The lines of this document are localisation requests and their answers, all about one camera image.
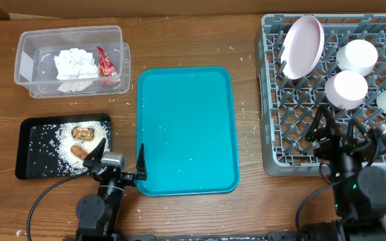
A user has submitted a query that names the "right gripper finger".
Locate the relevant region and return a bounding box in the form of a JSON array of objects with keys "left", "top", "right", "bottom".
[
  {"left": 346, "top": 117, "right": 369, "bottom": 145},
  {"left": 305, "top": 105, "right": 340, "bottom": 142}
]

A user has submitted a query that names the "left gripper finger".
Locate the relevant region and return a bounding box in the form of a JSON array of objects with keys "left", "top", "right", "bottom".
[
  {"left": 83, "top": 138, "right": 107, "bottom": 165},
  {"left": 135, "top": 143, "right": 147, "bottom": 181}
]

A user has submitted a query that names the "carrot piece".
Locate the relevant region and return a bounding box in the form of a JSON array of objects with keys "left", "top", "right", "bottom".
[{"left": 70, "top": 145, "right": 88, "bottom": 160}]

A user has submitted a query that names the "walnut food scrap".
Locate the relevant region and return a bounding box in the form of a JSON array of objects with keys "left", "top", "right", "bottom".
[{"left": 71, "top": 126, "right": 94, "bottom": 141}]

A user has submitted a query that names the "small white bowl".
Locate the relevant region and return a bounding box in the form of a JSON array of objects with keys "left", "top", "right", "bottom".
[{"left": 324, "top": 70, "right": 368, "bottom": 110}]

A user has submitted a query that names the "white tissue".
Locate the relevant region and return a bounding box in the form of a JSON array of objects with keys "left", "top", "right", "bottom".
[
  {"left": 58, "top": 81, "right": 93, "bottom": 92},
  {"left": 54, "top": 48, "right": 99, "bottom": 80}
]

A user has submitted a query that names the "large white plate with rice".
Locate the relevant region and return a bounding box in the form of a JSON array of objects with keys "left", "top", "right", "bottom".
[{"left": 281, "top": 15, "right": 324, "bottom": 80}]

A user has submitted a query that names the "red snack wrapper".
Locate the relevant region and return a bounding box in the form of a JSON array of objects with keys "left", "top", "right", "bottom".
[{"left": 96, "top": 46, "right": 120, "bottom": 86}]

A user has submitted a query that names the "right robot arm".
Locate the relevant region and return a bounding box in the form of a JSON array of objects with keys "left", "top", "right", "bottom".
[{"left": 295, "top": 105, "right": 386, "bottom": 240}]

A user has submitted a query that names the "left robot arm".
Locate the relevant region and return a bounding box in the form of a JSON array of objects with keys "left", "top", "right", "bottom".
[{"left": 70, "top": 139, "right": 147, "bottom": 240}]

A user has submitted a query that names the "grey dishwasher rack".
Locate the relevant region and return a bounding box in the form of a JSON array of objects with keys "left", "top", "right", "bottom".
[{"left": 255, "top": 13, "right": 386, "bottom": 176}]

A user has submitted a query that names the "clear plastic waste bin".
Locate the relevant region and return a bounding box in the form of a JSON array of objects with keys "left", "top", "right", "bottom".
[{"left": 14, "top": 25, "right": 131, "bottom": 98}]

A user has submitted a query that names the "pile of white rice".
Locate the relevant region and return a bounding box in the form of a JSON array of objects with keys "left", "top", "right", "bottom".
[{"left": 28, "top": 120, "right": 111, "bottom": 176}]

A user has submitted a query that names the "black plastic tray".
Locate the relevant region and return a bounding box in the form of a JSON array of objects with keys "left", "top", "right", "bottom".
[{"left": 15, "top": 113, "right": 111, "bottom": 179}]

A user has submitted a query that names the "teal plastic serving tray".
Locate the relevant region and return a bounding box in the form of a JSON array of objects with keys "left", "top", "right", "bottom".
[{"left": 136, "top": 66, "right": 241, "bottom": 196}]

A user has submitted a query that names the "brown cardboard backdrop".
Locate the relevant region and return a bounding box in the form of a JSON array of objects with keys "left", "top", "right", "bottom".
[{"left": 0, "top": 0, "right": 386, "bottom": 20}]

